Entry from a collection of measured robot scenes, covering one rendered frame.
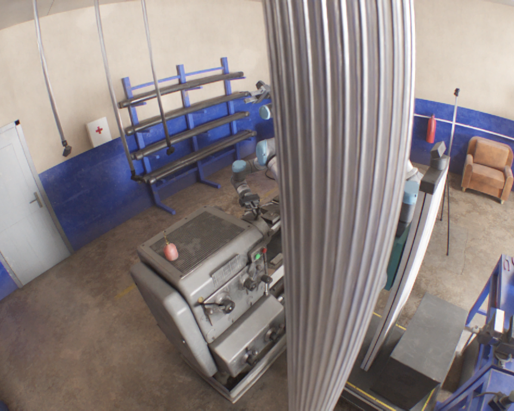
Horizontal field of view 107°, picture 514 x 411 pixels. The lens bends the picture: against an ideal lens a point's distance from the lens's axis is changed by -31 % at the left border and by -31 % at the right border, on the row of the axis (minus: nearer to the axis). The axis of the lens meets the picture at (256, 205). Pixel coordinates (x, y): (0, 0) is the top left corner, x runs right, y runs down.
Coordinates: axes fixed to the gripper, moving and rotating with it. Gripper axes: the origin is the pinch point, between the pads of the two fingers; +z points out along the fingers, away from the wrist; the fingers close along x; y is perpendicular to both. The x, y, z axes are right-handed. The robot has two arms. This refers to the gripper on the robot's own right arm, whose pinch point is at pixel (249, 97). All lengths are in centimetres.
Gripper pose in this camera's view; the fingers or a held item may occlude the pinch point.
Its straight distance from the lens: 167.7
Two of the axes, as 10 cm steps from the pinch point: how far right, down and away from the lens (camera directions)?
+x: -5.0, 3.5, 7.9
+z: -6.5, 4.5, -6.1
